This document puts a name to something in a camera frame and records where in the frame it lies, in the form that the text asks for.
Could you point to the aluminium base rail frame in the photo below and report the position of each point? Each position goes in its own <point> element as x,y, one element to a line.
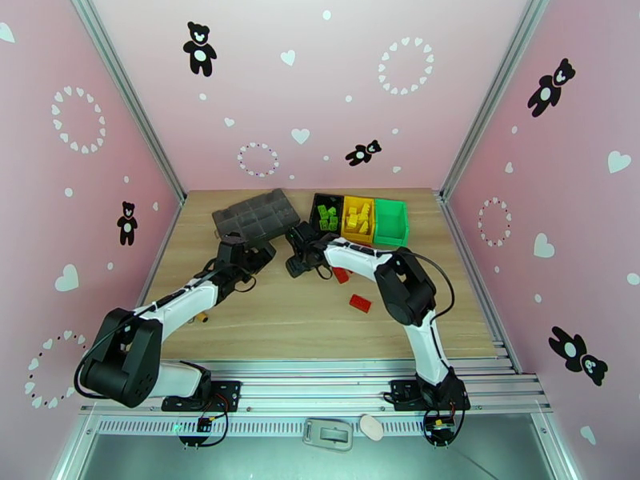
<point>310,388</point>

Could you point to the yellow lego brick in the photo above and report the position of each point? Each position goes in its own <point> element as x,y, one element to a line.
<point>366,212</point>
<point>351,217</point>
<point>364,228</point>
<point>350,227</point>

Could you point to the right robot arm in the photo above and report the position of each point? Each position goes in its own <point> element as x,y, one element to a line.
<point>405,288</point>

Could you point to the aluminium frame post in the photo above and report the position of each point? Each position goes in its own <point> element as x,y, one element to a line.
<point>127,93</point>
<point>492,93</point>

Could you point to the green plastic bin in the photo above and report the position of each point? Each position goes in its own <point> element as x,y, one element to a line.
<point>390,218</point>

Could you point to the beige oval pad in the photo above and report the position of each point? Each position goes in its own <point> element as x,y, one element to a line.
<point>371,427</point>

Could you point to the yellow plastic bin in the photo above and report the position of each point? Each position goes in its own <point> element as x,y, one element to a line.
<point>357,199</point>

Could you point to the red lego brick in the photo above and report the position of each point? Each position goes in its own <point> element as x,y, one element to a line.
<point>341,277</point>
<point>360,303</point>

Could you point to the small brass connector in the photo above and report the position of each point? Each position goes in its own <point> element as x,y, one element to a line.
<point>204,318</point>

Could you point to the aluminium side rail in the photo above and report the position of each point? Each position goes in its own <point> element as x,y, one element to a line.
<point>167,233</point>
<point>461,233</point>

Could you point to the grey metal buckle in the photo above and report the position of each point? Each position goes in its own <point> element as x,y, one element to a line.
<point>332,434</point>

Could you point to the perforated metal strip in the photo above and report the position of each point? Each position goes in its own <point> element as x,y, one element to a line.
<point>270,427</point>

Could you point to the dark translucent organizer case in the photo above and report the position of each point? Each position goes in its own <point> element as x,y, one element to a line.
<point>250,216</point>

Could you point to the black bear wall sticker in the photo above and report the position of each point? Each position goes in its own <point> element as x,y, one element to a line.
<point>127,226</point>
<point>363,152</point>
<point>547,93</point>
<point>200,53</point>
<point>570,348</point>

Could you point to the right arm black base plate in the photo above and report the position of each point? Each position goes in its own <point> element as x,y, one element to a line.
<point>402,393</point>

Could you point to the black plastic bin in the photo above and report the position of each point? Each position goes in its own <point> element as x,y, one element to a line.
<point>320,199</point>

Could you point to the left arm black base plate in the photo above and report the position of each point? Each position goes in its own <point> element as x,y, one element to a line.
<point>227,393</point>

